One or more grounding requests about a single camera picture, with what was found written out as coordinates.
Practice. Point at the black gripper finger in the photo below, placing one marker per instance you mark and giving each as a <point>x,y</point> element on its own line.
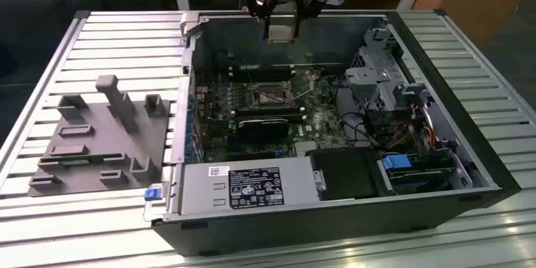
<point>250,4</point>
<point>297,23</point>

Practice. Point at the silver CPU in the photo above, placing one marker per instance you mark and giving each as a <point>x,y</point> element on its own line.
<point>281,34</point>

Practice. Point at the metal locking lever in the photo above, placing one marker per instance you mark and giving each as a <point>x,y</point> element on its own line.
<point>302,94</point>

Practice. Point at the CPU socket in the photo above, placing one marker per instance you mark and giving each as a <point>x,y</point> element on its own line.
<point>269,97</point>

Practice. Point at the black expansion slot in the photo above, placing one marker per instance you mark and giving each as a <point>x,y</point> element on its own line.
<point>250,157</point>

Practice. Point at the black drive bay cover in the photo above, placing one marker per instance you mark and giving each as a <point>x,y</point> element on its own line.
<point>346,174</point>

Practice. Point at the metal drive cage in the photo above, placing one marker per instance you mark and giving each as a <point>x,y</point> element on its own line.
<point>368,76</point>

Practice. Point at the green motherboard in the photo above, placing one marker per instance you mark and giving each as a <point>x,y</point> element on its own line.
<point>322,117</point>

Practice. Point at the black graphics card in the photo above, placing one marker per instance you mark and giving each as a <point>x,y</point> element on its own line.
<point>264,128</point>

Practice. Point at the silver chipset heat sink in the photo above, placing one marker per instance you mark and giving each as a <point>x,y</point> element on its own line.
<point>305,148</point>

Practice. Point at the blue disk carrier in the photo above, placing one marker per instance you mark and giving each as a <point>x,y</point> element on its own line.
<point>397,162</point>

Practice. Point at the silver power supply unit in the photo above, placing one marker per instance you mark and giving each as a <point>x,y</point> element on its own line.
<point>200,186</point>

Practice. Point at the grey parts rack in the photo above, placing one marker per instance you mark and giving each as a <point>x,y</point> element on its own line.
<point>104,155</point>

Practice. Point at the silver disk bay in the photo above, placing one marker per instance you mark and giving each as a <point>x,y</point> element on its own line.
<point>462,175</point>

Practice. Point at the blue case latch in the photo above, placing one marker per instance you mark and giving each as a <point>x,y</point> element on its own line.
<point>150,195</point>

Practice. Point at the black PC case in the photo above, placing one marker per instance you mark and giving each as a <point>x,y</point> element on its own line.
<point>293,233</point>

